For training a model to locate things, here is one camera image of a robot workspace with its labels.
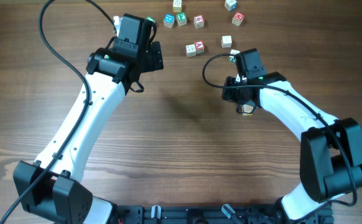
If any yellow sided wooden block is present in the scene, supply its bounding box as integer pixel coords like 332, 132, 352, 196
241, 104, 255, 116

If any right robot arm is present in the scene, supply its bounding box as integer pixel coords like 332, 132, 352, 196
221, 49, 362, 223

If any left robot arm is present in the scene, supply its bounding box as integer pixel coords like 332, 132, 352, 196
13, 14, 164, 223

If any green sided wooden block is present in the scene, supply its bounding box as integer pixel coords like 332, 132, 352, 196
228, 49, 239, 63

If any green Z letter block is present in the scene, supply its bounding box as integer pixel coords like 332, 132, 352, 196
146, 16, 155, 23

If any plain wooden block right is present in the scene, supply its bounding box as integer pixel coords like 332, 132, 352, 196
221, 35, 233, 48

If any plain wooden block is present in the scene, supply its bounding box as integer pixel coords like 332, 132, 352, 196
185, 44, 197, 57
221, 35, 233, 48

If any blue letter block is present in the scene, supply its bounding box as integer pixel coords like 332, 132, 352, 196
164, 14, 175, 28

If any green F letter block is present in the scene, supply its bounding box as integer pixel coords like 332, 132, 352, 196
176, 12, 187, 26

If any red M letter block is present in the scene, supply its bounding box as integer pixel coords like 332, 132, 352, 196
232, 12, 245, 26

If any red A letter block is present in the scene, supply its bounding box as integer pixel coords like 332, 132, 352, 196
194, 40, 205, 54

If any plain wooden block left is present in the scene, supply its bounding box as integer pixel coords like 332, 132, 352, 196
185, 44, 197, 57

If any yellow top letter block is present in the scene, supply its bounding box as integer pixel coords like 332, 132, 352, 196
172, 0, 182, 12

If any red 6 letter block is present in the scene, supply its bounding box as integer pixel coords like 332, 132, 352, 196
193, 15, 205, 29

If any blue sided top block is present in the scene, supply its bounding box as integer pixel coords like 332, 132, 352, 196
225, 0, 237, 11

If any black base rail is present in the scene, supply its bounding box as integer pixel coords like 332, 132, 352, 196
111, 204, 334, 224

